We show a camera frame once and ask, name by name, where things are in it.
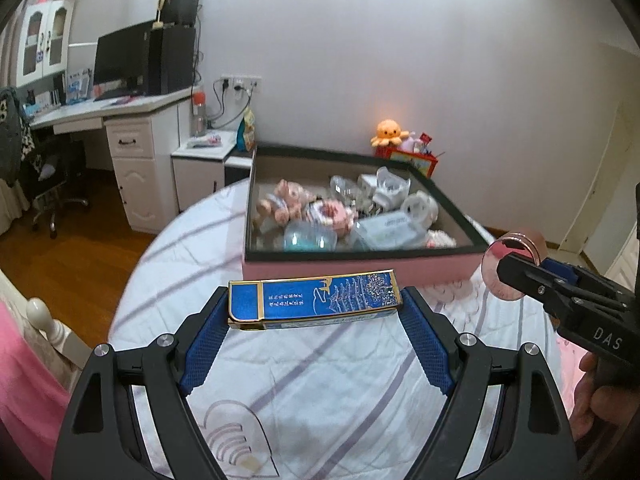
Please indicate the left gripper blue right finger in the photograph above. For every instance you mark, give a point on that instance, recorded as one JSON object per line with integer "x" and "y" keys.
{"x": 432, "y": 337}

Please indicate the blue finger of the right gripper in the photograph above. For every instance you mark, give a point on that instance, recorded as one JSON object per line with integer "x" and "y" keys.
{"x": 560, "y": 269}

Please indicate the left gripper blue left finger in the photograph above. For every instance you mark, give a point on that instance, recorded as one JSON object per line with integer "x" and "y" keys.
{"x": 200, "y": 337}

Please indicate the rose gold metal cup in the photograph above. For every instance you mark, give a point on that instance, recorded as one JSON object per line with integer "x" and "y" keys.
{"x": 508, "y": 257}

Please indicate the blue gold box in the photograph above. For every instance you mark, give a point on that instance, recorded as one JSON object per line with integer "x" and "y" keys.
{"x": 304, "y": 302}

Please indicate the white pink block model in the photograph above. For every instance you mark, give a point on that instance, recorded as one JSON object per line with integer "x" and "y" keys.
{"x": 436, "y": 239}

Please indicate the clear dental floss box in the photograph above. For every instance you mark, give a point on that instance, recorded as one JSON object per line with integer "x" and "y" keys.
{"x": 387, "y": 232}

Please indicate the clear blue capsule ball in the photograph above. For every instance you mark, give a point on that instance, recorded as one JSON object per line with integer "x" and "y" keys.
{"x": 303, "y": 236}

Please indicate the pink hair doll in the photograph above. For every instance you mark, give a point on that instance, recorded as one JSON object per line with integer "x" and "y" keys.
{"x": 286, "y": 203}

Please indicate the white power adapter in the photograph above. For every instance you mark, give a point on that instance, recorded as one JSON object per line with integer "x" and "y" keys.
{"x": 368, "y": 184}

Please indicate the clear glass bottle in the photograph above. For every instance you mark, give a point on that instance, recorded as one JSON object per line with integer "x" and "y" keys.
{"x": 346, "y": 191}

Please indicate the pink purple block model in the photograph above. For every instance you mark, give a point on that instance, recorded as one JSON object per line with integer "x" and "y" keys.
{"x": 331, "y": 214}

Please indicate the white handheld device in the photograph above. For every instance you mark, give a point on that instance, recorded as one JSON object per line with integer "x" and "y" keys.
{"x": 390, "y": 190}

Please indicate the person right hand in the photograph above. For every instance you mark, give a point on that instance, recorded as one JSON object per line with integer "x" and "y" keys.
{"x": 611, "y": 404}

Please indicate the striped white bedsheet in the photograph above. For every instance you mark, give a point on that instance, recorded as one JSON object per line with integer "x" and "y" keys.
{"x": 344, "y": 401}

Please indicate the pink black storage box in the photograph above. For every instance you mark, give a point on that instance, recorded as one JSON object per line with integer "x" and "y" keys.
{"x": 264, "y": 256}

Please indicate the red cartoon storage box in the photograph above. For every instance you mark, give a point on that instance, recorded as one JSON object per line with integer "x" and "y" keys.
{"x": 425, "y": 163}

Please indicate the black white low cabinet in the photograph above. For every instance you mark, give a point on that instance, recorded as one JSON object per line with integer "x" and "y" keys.
{"x": 200, "y": 172}

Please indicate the orange octopus plush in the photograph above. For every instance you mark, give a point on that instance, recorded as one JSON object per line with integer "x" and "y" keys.
{"x": 388, "y": 132}

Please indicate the yellow snack bag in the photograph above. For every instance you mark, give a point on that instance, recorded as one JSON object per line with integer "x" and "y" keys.
{"x": 246, "y": 134}

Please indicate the orange lid bottle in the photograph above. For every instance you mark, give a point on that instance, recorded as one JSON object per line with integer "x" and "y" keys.
{"x": 199, "y": 117}

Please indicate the white desk with drawers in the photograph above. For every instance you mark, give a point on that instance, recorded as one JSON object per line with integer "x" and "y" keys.
{"x": 141, "y": 136}

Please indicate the black office chair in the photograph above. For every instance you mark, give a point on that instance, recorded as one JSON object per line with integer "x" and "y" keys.
{"x": 52, "y": 177}

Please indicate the beige curtain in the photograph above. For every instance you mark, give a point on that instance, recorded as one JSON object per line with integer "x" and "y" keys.
{"x": 13, "y": 204}

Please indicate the dark hanging jacket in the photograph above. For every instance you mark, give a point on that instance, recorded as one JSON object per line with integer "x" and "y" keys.
{"x": 16, "y": 142}

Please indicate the black computer monitor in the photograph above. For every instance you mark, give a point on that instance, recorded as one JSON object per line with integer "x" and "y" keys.
{"x": 120, "y": 57}

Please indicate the black computer tower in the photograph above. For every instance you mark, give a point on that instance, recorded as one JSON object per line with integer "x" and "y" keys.
{"x": 169, "y": 59}

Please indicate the black speaker box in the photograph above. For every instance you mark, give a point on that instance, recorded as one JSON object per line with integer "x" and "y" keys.
{"x": 178, "y": 12}

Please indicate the white bed post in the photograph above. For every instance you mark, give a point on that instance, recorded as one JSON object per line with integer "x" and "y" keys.
{"x": 65, "y": 341}

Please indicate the wall power strip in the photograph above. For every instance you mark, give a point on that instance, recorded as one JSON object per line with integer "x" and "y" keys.
{"x": 250, "y": 83}

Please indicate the white wall cabinet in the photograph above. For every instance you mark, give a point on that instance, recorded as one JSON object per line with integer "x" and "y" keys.
{"x": 44, "y": 41}

